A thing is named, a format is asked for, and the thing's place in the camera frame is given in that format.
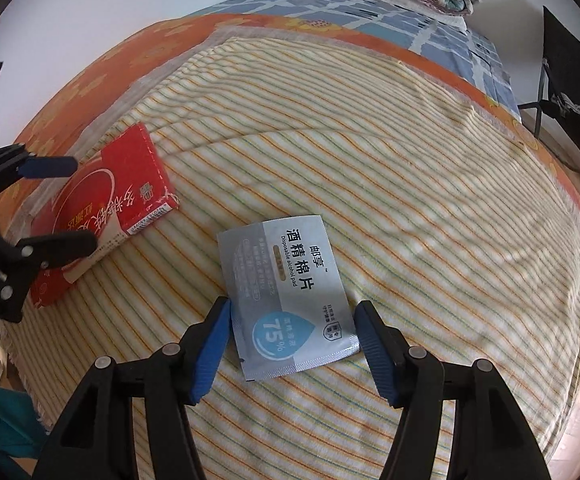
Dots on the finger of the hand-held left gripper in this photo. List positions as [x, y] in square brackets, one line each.
[64, 250]
[49, 166]

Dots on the orange bed sheet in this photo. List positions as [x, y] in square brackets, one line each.
[94, 75]

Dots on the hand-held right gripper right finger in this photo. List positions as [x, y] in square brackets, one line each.
[375, 345]

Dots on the red cardboard box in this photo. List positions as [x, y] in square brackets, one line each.
[119, 195]

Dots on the grey alcohol pad sachet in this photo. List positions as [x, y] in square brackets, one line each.
[290, 285]

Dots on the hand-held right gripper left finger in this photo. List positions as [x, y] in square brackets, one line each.
[214, 345]

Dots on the black folding chair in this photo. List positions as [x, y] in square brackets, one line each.
[565, 50]

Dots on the striped yellow blanket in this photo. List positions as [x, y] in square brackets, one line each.
[395, 210]

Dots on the blue patchwork sheet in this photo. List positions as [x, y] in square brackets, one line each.
[370, 15]

